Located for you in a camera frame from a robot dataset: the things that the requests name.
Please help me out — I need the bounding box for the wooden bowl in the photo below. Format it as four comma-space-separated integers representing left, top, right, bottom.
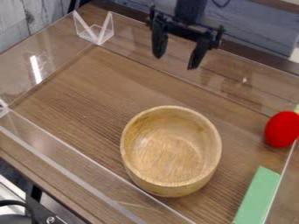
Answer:
120, 105, 221, 198

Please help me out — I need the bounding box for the clear acrylic enclosure wall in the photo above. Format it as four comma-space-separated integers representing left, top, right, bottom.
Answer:
0, 5, 299, 224

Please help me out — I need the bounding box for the black cable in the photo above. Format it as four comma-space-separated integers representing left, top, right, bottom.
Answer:
0, 199, 36, 224

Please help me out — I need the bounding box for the clear acrylic corner bracket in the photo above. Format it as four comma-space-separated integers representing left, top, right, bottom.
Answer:
72, 11, 115, 46

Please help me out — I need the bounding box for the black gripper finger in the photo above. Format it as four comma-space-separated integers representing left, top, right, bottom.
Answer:
187, 38, 212, 70
152, 18, 168, 59

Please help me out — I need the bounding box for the green tape strip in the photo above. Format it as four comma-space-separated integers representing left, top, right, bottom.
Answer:
231, 166, 280, 224

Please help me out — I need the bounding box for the red plush strawberry toy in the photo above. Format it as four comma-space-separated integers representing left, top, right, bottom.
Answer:
264, 108, 299, 148

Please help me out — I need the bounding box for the black metal table bracket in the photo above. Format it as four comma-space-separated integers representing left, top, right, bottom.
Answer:
25, 185, 68, 224

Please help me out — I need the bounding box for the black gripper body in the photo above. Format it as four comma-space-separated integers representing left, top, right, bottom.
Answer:
148, 0, 225, 49

